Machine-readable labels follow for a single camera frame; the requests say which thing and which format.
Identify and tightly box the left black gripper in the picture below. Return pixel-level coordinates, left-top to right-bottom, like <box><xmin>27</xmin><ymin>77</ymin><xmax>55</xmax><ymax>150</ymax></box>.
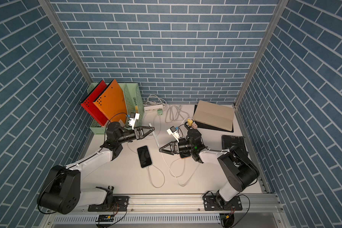
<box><xmin>116</xmin><ymin>127</ymin><xmax>153</xmax><ymax>145</ymax></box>

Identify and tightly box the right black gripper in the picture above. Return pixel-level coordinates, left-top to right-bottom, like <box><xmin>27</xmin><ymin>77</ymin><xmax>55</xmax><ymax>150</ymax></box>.
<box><xmin>161</xmin><ymin>142</ymin><xmax>195</xmax><ymax>156</ymax></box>

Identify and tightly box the phone pink case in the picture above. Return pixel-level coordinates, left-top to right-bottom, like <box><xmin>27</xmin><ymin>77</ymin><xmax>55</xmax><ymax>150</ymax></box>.
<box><xmin>179</xmin><ymin>151</ymin><xmax>191</xmax><ymax>159</ymax></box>

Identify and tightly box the phone white cable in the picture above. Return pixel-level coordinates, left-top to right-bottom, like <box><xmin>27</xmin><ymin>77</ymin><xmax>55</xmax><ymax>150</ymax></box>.
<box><xmin>169</xmin><ymin>156</ymin><xmax>201</xmax><ymax>187</ymax></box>
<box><xmin>145</xmin><ymin>164</ymin><xmax>166</xmax><ymax>189</ymax></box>
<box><xmin>159</xmin><ymin>146</ymin><xmax>186</xmax><ymax>179</ymax></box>

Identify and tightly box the phone blue case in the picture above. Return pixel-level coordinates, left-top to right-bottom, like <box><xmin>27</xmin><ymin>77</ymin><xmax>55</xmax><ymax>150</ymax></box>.
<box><xmin>137</xmin><ymin>145</ymin><xmax>153</xmax><ymax>168</ymax></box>

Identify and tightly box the phone green case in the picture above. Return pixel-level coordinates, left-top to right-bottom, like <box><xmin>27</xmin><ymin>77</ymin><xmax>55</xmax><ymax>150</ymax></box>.
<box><xmin>149</xmin><ymin>123</ymin><xmax>160</xmax><ymax>149</ymax></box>

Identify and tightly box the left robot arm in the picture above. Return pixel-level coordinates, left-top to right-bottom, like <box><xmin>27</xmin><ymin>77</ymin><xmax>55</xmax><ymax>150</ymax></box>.
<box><xmin>37</xmin><ymin>122</ymin><xmax>155</xmax><ymax>215</ymax></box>

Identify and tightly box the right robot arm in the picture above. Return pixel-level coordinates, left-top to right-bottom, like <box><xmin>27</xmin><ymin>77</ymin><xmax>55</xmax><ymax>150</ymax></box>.
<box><xmin>159</xmin><ymin>129</ymin><xmax>259</xmax><ymax>205</ymax></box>

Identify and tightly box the green charger plug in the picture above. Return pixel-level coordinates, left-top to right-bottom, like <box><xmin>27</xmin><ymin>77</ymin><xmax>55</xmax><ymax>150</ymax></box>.
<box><xmin>157</xmin><ymin>109</ymin><xmax>163</xmax><ymax>116</ymax></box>

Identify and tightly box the white power strip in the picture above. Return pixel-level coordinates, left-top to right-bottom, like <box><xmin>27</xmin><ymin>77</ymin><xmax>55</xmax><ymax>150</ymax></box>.
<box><xmin>144</xmin><ymin>104</ymin><xmax>164</xmax><ymax>113</ymax></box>

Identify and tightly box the black power strip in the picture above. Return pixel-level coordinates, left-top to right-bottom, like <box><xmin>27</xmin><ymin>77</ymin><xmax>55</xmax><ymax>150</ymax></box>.
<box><xmin>184</xmin><ymin>122</ymin><xmax>201</xmax><ymax>138</ymax></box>

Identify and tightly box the yellow charger plug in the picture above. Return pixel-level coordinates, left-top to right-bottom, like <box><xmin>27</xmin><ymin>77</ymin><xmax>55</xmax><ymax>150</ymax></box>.
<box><xmin>187</xmin><ymin>119</ymin><xmax>193</xmax><ymax>126</ymax></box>

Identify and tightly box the pink charger plug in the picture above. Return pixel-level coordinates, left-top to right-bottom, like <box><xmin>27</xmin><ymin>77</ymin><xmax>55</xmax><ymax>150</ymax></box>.
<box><xmin>192</xmin><ymin>122</ymin><xmax>198</xmax><ymax>129</ymax></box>

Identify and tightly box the green plastic file basket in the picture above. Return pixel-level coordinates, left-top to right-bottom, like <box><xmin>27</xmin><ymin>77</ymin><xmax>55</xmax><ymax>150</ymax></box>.
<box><xmin>81</xmin><ymin>79</ymin><xmax>144</xmax><ymax>135</ymax></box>

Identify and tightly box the orange file folder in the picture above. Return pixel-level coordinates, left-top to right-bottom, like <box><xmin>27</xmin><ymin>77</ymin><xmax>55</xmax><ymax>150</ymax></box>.
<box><xmin>94</xmin><ymin>79</ymin><xmax>128</xmax><ymax>123</ymax></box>

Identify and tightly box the red file folder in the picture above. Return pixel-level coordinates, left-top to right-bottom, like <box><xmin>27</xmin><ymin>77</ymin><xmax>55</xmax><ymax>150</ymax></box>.
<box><xmin>81</xmin><ymin>80</ymin><xmax>108</xmax><ymax>126</ymax></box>

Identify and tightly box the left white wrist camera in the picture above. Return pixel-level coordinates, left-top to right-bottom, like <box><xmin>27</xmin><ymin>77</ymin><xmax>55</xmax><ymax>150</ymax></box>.
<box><xmin>128</xmin><ymin>113</ymin><xmax>140</xmax><ymax>129</ymax></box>

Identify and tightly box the coiled white power cord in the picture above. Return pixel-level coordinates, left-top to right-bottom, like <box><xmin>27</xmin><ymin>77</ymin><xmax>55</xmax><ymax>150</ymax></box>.
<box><xmin>164</xmin><ymin>104</ymin><xmax>190</xmax><ymax>124</ymax></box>

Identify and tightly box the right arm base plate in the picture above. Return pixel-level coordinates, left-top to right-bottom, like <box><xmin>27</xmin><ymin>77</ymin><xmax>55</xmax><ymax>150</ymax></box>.
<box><xmin>202</xmin><ymin>194</ymin><xmax>243</xmax><ymax>211</ymax></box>

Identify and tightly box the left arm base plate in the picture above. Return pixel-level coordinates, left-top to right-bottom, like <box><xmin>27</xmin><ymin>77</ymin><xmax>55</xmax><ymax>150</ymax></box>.
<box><xmin>88</xmin><ymin>196</ymin><xmax>130</xmax><ymax>212</ymax></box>

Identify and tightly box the aluminium front rail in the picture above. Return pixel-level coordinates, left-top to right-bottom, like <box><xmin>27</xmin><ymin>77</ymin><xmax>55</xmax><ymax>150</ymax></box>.
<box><xmin>71</xmin><ymin>193</ymin><xmax>283</xmax><ymax>214</ymax></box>

